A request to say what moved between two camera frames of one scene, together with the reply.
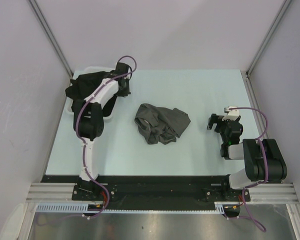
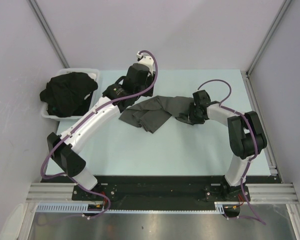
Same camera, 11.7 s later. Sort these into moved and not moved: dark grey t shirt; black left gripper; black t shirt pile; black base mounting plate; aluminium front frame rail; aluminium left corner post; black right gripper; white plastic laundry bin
Moved: black right gripper; black left gripper; white plastic laundry bin; black t shirt pile; dark grey t shirt
Not moved: aluminium front frame rail; aluminium left corner post; black base mounting plate
